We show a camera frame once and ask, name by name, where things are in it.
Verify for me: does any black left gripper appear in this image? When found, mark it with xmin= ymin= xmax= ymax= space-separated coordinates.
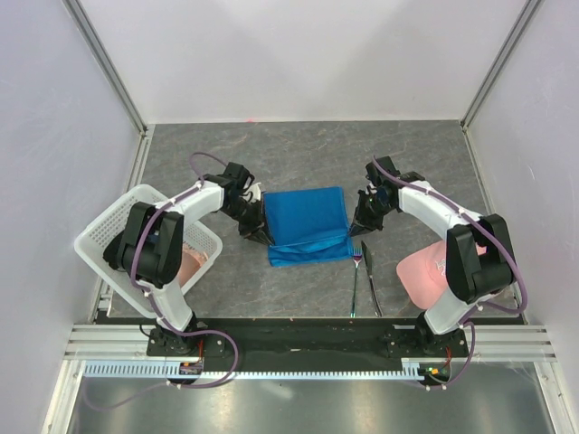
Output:
xmin=221 ymin=198 xmax=274 ymax=248

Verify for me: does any blue cloth napkin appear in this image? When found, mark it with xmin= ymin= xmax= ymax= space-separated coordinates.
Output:
xmin=264 ymin=186 xmax=353 ymax=268

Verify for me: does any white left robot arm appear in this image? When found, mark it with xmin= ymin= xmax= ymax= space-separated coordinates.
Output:
xmin=103 ymin=170 xmax=274 ymax=355

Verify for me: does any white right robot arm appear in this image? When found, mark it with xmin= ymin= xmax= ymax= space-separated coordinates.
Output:
xmin=349 ymin=173 xmax=523 ymax=356

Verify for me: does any iridescent rainbow fork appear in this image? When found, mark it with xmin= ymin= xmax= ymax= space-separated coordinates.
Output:
xmin=350 ymin=246 xmax=363 ymax=318

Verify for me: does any silver table knife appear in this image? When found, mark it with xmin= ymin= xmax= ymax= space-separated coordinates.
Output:
xmin=361 ymin=241 xmax=384 ymax=317

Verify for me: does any pink cap in basket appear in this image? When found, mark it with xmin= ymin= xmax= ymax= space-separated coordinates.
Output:
xmin=177 ymin=245 xmax=208 ymax=287

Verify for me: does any pink baseball cap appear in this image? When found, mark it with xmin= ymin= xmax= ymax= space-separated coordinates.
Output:
xmin=395 ymin=240 xmax=489 ymax=310

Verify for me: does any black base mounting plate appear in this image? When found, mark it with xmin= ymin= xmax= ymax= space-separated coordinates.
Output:
xmin=147 ymin=317 xmax=469 ymax=371

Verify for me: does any black cloth in basket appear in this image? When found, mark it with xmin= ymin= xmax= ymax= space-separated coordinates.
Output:
xmin=102 ymin=231 xmax=135 ymax=272

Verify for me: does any white plastic perforated basket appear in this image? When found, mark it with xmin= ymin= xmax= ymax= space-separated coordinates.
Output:
xmin=74 ymin=182 xmax=223 ymax=318

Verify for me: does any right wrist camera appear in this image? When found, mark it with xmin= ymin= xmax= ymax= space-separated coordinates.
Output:
xmin=365 ymin=156 xmax=401 ymax=189

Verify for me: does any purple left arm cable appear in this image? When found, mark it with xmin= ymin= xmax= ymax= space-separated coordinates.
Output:
xmin=128 ymin=152 xmax=248 ymax=335

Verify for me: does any light blue cable duct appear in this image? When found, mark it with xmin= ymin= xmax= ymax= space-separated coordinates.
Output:
xmin=83 ymin=360 xmax=424 ymax=381

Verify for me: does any right aluminium frame post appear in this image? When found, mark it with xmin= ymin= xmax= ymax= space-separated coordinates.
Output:
xmin=460 ymin=0 xmax=543 ymax=133

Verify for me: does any aluminium frame post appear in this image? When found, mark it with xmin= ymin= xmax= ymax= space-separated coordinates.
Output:
xmin=460 ymin=0 xmax=543 ymax=133
xmin=62 ymin=0 xmax=147 ymax=136

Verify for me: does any left aluminium frame post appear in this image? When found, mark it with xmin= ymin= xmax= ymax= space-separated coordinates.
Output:
xmin=62 ymin=0 xmax=147 ymax=136

